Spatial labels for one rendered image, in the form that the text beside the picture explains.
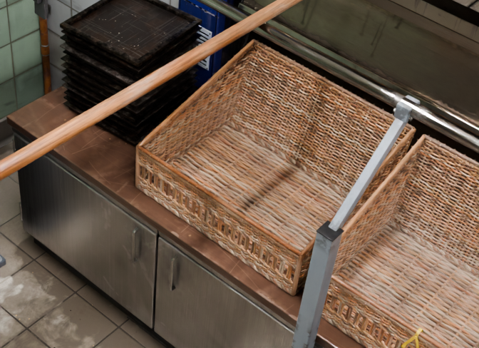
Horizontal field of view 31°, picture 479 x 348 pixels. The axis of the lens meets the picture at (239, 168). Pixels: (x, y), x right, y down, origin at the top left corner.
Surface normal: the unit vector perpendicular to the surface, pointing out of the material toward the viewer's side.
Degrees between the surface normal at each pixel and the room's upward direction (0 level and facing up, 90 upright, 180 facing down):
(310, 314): 90
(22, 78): 90
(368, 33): 70
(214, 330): 90
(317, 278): 90
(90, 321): 0
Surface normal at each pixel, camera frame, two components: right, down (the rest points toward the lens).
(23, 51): 0.77, 0.48
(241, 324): -0.64, 0.47
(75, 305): 0.09, -0.73
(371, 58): -0.57, 0.19
